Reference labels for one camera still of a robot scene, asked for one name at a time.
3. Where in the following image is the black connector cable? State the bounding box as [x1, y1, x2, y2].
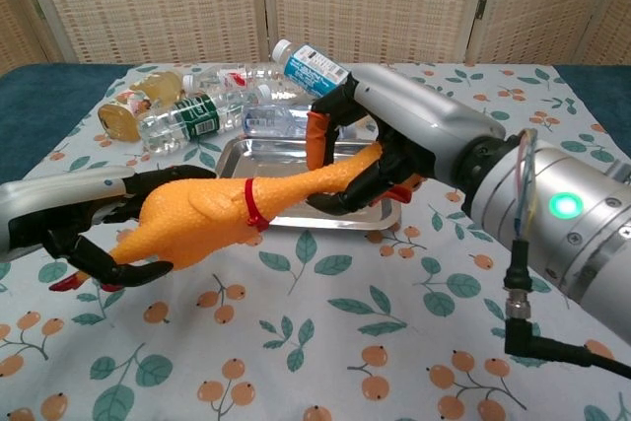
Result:
[502, 237, 631, 381]

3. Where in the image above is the thin coloured wire bundle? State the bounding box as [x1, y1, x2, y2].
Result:
[511, 128, 539, 244]

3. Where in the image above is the silver metal tray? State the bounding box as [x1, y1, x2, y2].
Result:
[215, 137, 401, 231]

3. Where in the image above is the yellow tea bottle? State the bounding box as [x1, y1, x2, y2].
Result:
[97, 70, 188, 142]

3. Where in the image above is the clear label water bottle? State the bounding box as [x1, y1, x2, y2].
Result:
[243, 104, 357, 142]

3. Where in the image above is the floral print tablecloth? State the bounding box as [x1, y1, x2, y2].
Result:
[0, 61, 631, 421]

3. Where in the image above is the green label clear bottle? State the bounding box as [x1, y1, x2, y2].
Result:
[139, 84, 273, 155]

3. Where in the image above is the woven folding screen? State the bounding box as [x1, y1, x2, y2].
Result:
[0, 0, 631, 68]

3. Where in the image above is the yellow rubber chicken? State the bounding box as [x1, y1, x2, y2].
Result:
[48, 143, 426, 293]

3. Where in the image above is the blue label bottle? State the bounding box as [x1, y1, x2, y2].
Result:
[272, 38, 354, 98]

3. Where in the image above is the red label clear bottle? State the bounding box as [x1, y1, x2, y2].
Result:
[181, 63, 305, 100]

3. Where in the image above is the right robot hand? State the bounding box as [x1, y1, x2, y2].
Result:
[305, 64, 509, 218]

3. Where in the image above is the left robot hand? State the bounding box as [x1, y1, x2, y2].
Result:
[0, 163, 219, 289]

